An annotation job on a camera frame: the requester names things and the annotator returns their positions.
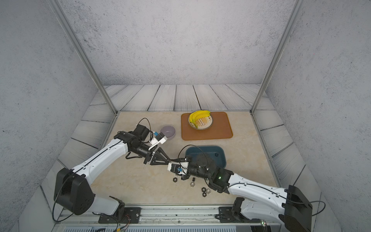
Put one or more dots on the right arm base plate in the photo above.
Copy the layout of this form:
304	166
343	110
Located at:
228	215

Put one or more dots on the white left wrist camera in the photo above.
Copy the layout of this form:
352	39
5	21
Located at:
158	138

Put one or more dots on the left aluminium frame post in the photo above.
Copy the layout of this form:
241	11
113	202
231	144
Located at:
62	19

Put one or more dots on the patterned plate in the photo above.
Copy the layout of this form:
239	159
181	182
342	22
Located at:
202	123

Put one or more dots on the right aluminium frame post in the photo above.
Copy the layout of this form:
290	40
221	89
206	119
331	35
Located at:
278	53

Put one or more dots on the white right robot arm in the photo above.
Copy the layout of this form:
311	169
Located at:
287	206

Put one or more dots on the aluminium front rail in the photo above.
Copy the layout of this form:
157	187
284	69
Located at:
182	218

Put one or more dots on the yellow banana bunch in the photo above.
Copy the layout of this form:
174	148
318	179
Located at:
198	114

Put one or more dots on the brown rectangular mat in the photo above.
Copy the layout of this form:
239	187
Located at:
219	129

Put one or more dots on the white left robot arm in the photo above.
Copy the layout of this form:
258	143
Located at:
73	191

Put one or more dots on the teal plastic storage box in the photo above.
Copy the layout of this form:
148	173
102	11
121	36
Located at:
220	161

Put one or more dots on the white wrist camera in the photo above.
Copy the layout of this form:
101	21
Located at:
178	168
158	138

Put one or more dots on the aluminium frame post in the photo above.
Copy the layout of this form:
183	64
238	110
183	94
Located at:
62	19
278	53

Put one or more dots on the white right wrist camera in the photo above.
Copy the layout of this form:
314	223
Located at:
178	168

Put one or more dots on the lilac ceramic bowl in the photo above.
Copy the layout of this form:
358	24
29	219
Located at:
169	131

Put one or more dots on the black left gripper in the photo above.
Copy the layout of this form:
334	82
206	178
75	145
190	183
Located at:
153	162

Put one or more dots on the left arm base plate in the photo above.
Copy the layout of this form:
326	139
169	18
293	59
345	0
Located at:
124	215

